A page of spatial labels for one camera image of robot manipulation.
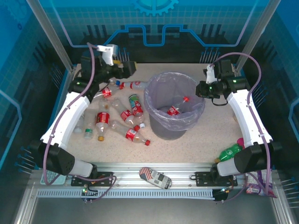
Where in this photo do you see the purple snack bag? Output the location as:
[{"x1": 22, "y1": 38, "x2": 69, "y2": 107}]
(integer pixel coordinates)
[{"x1": 245, "y1": 169, "x2": 275, "y2": 198}]

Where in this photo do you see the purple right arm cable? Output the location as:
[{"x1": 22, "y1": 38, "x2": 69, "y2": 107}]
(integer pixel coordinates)
[{"x1": 210, "y1": 52, "x2": 273, "y2": 203}]

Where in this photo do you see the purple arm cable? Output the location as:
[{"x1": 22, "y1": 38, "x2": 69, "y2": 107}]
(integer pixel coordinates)
[
  {"x1": 43, "y1": 42, "x2": 117, "y2": 201},
  {"x1": 210, "y1": 52, "x2": 273, "y2": 203}
]

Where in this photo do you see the aluminium frame post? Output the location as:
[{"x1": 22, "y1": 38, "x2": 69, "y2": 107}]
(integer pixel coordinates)
[
  {"x1": 25, "y1": 0, "x2": 75, "y2": 72},
  {"x1": 235, "y1": 0, "x2": 281, "y2": 72}
]

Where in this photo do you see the clear bottle green label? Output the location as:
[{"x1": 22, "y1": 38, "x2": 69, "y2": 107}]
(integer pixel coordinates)
[{"x1": 83, "y1": 109, "x2": 94, "y2": 140}]

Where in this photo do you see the plastic bottle red white label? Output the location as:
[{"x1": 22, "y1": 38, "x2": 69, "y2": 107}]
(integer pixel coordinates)
[{"x1": 120, "y1": 80, "x2": 148, "y2": 91}]

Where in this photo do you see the clear plastic bottle red label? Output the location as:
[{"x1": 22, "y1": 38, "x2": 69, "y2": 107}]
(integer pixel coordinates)
[
  {"x1": 166, "y1": 96, "x2": 189, "y2": 117},
  {"x1": 111, "y1": 98, "x2": 140, "y2": 131},
  {"x1": 100, "y1": 85, "x2": 121, "y2": 99},
  {"x1": 110, "y1": 120, "x2": 151, "y2": 147}
]

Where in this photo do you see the light green calculator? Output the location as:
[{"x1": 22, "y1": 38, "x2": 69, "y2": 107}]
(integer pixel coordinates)
[{"x1": 40, "y1": 169, "x2": 67, "y2": 186}]

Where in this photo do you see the black controller box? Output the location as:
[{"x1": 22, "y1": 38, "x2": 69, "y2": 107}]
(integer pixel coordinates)
[
  {"x1": 80, "y1": 184, "x2": 99, "y2": 202},
  {"x1": 213, "y1": 188, "x2": 229, "y2": 203}
]

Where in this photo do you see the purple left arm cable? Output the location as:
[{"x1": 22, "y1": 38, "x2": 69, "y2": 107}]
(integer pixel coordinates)
[{"x1": 43, "y1": 42, "x2": 117, "y2": 201}]

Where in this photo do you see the clear plastic bottle white cap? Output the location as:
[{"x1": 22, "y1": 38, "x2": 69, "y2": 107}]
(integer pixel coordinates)
[{"x1": 73, "y1": 112, "x2": 86, "y2": 134}]

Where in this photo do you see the slotted grey cable duct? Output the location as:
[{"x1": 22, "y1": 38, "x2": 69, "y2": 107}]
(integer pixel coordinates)
[{"x1": 36, "y1": 188, "x2": 215, "y2": 199}]

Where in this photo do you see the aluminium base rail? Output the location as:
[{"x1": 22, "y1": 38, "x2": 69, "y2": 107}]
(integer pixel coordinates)
[{"x1": 31, "y1": 162, "x2": 280, "y2": 190}]

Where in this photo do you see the flag print pouch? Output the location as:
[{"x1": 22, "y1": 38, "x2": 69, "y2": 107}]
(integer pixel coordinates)
[{"x1": 139, "y1": 167, "x2": 173, "y2": 189}]

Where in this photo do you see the plastic bottle gold cap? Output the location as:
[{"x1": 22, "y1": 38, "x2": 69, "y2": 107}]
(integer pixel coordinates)
[{"x1": 95, "y1": 98, "x2": 113, "y2": 142}]

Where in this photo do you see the aluminium frame side rail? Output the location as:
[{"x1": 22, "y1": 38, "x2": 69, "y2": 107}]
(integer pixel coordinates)
[
  {"x1": 13, "y1": 182, "x2": 39, "y2": 224},
  {"x1": 272, "y1": 172, "x2": 296, "y2": 224}
]

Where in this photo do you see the grey plastic bin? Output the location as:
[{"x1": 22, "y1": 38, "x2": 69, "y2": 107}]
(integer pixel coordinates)
[{"x1": 143, "y1": 72, "x2": 206, "y2": 140}]

